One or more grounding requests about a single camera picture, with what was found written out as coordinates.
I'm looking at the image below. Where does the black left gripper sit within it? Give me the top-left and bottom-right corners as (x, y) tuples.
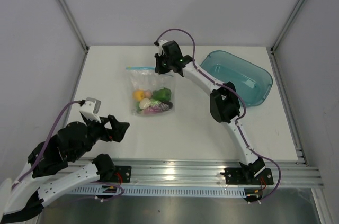
(72, 113), (129, 160)

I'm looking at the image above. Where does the green toy lime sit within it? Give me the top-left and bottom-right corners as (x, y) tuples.
(135, 102), (141, 111)

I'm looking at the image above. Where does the green toy bell pepper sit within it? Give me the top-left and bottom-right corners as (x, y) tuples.
(152, 87), (172, 101)

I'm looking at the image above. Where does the clear zip bag teal zipper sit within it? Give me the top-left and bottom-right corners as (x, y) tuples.
(126, 67), (175, 117)

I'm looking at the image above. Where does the pink toy egg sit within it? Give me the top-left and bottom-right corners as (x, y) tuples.
(144, 91), (152, 98)

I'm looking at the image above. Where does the yellow toy lemon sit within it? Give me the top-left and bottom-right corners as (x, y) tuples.
(132, 89), (145, 102)

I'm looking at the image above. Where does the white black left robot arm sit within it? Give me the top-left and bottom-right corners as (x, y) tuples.
(1, 115), (130, 223)

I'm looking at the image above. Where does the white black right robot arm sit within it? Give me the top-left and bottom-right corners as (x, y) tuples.
(154, 40), (266, 184)

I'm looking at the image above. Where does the teal plastic tray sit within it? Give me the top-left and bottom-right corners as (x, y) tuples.
(201, 50), (273, 107)

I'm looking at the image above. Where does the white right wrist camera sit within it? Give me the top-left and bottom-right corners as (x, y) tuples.
(154, 39), (168, 53)

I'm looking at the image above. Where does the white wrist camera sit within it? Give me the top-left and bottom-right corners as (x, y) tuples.
(154, 39), (168, 53)
(79, 97), (101, 123)

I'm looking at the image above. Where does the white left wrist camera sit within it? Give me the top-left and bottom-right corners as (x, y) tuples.
(79, 97), (101, 123)

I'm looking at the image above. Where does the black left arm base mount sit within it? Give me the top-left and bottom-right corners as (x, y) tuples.
(90, 154), (132, 184)

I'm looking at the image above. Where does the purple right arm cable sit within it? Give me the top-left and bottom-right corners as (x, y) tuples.
(153, 28), (281, 201)

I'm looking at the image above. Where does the white slotted cable duct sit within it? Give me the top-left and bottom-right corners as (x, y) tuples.
(67, 184), (246, 198)

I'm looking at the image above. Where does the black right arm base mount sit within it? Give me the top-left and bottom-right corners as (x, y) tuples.
(220, 167), (274, 185)

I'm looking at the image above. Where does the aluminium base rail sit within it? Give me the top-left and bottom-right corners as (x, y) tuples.
(34, 157), (326, 189)

